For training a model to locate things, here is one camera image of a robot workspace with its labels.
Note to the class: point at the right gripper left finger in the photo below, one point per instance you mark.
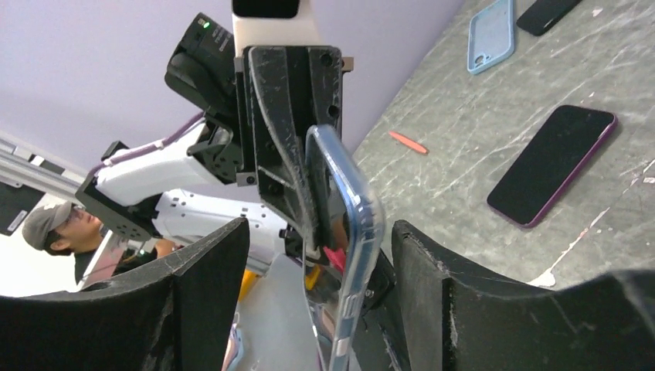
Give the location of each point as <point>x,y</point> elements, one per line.
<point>174,313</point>

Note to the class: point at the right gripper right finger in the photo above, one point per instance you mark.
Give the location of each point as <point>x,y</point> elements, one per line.
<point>460,315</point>

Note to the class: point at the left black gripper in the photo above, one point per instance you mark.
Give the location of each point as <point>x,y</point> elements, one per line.
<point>282,92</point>

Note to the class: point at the purple phone black screen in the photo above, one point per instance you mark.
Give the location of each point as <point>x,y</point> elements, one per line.
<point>549,163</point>

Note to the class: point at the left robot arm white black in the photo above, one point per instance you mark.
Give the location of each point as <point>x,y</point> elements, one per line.
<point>185,185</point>

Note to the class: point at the light blue phone case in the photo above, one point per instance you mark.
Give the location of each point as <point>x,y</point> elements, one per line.
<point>491,36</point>

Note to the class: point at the black phone face down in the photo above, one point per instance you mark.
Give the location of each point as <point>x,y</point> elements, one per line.
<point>542,15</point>

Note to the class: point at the orange pry stick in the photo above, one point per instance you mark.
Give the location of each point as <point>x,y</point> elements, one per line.
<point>409,143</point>

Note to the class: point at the person with grey cap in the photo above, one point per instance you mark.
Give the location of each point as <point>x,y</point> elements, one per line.
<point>65,229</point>

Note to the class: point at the aluminium frame rail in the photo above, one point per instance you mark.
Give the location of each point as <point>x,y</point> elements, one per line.
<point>22,167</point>

